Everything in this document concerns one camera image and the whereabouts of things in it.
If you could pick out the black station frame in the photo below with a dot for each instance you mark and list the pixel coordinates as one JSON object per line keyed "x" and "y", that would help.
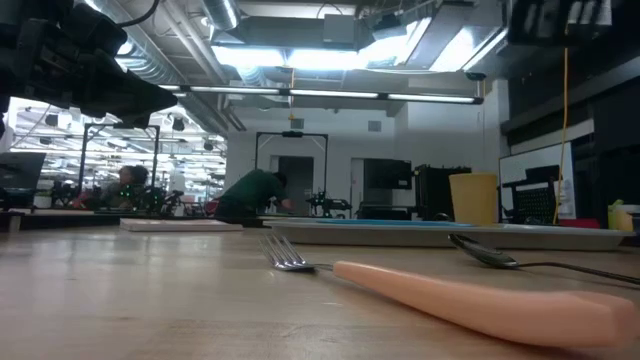
{"x": 120, "y": 126}
{"x": 292, "y": 134}

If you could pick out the white flat board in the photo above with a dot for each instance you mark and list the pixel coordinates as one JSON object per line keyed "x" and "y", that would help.
{"x": 180, "y": 225}

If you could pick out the small black robot arm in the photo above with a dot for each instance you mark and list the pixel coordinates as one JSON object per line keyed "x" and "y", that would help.
{"x": 330, "y": 204}

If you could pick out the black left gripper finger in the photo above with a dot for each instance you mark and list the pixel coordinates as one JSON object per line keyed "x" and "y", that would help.
{"x": 131, "y": 123}
{"x": 130, "y": 92}

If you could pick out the yellow plastic cup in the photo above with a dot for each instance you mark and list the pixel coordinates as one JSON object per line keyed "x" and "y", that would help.
{"x": 473, "y": 200}

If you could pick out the whiteboard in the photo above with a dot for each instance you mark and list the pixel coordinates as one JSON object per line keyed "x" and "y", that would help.
{"x": 537, "y": 160}

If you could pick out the yellow translucent container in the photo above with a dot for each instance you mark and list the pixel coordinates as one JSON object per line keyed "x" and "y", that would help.
{"x": 622, "y": 220}

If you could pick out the silver air duct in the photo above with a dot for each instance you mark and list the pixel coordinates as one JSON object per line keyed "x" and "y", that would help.
{"x": 150, "y": 60}

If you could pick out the dark metal spoon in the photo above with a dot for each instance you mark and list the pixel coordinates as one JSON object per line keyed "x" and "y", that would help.
{"x": 482, "y": 254}

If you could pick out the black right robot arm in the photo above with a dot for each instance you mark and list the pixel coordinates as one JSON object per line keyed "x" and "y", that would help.
{"x": 555, "y": 22}

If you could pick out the black wall screen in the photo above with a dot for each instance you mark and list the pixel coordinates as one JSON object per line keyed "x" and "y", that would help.
{"x": 387, "y": 174}

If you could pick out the black cabinet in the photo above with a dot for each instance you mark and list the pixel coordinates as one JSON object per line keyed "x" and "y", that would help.
{"x": 440, "y": 192}

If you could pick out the black mesh chair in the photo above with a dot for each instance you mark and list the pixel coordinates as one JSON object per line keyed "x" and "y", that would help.
{"x": 535, "y": 202}

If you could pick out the red bag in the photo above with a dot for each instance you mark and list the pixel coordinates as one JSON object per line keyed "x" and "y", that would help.
{"x": 580, "y": 223}

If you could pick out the white rectangular tray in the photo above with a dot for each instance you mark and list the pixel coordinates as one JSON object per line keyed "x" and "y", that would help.
{"x": 400, "y": 239}

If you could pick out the long ceiling light bar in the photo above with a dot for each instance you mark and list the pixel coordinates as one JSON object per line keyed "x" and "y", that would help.
{"x": 330, "y": 93}

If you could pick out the person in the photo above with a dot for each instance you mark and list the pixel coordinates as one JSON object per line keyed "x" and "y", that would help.
{"x": 252, "y": 195}
{"x": 131, "y": 182}

